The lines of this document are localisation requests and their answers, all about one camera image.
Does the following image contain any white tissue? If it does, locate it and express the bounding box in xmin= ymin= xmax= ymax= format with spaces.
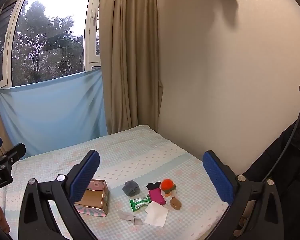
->
xmin=144 ymin=201 xmax=169 ymax=227

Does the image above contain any person's left hand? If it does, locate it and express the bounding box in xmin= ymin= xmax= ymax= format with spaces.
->
xmin=0 ymin=190 xmax=11 ymax=234

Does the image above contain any green snack packet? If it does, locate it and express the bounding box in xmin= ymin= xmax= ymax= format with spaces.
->
xmin=129 ymin=195 xmax=152 ymax=212

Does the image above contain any magenta fabric pouch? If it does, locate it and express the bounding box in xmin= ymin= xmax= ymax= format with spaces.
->
xmin=149 ymin=188 xmax=167 ymax=205

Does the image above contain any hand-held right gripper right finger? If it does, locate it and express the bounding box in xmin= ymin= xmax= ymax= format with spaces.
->
xmin=202 ymin=150 xmax=285 ymax=240

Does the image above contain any checked pastel bed sheet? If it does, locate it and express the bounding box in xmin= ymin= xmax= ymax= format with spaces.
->
xmin=0 ymin=124 xmax=229 ymax=240

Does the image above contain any brown plush toy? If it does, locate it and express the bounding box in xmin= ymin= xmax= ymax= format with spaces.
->
xmin=170 ymin=197 xmax=182 ymax=210

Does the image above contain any orange fluffy pompom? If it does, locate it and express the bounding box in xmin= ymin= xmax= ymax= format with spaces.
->
xmin=160 ymin=179 xmax=176 ymax=192

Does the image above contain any crumpled grey wrapper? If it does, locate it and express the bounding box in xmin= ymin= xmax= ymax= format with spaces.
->
xmin=119 ymin=210 xmax=143 ymax=226

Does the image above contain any small green orange toy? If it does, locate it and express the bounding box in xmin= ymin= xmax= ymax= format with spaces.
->
xmin=164 ymin=185 xmax=178 ymax=197

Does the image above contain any black coat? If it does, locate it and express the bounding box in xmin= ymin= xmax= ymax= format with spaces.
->
xmin=240 ymin=105 xmax=300 ymax=240

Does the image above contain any wide beige curtain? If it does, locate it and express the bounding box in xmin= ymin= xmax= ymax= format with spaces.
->
xmin=99 ymin=0 xmax=164 ymax=135

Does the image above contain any white framed window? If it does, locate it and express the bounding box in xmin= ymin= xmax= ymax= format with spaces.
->
xmin=0 ymin=0 xmax=102 ymax=88

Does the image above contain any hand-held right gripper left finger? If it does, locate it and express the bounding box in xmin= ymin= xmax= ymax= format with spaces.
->
xmin=18 ymin=149 xmax=100 ymax=240

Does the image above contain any grey rolled sock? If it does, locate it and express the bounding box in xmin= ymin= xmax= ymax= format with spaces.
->
xmin=122 ymin=180 xmax=140 ymax=197

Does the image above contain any brown cardboard box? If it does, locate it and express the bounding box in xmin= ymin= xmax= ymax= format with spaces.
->
xmin=74 ymin=179 xmax=110 ymax=217

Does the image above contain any light blue hanging cloth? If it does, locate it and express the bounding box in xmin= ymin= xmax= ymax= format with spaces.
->
xmin=0 ymin=69 xmax=108 ymax=159

